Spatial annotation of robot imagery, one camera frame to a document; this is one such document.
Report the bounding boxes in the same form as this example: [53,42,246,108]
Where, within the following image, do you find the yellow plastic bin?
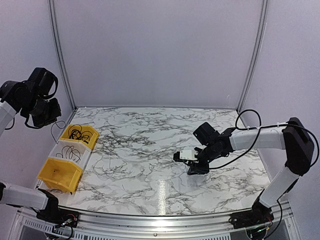
[37,158,83,193]
[59,124,100,151]

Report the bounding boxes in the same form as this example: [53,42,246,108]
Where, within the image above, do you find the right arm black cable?
[207,108,316,218]

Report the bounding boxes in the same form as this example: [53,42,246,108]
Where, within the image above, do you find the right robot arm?
[184,147,287,214]

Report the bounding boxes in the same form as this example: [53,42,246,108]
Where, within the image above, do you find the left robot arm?
[0,67,64,223]

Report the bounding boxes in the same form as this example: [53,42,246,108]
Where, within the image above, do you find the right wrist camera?
[173,149,198,162]

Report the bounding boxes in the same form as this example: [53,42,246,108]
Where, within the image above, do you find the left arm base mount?
[36,189,80,228]

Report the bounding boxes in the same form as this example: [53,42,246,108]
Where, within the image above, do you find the aluminium front rail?
[8,201,301,240]

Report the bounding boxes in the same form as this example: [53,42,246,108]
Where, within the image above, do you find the long thin black cable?
[67,124,93,145]

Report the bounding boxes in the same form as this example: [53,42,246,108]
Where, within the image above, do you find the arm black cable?
[4,72,60,130]
[207,108,316,218]

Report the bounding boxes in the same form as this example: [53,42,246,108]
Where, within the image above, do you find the near yellow plastic bin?
[37,158,83,193]

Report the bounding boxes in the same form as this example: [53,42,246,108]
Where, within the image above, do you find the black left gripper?
[21,92,61,128]

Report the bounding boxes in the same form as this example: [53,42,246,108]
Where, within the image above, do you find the far yellow plastic bin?
[59,124,100,151]

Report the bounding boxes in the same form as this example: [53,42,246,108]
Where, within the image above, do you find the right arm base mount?
[228,197,274,229]

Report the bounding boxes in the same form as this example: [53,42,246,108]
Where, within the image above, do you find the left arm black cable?
[4,72,60,130]

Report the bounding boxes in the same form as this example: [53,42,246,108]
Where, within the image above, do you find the white translucent plastic bin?
[48,140,92,171]

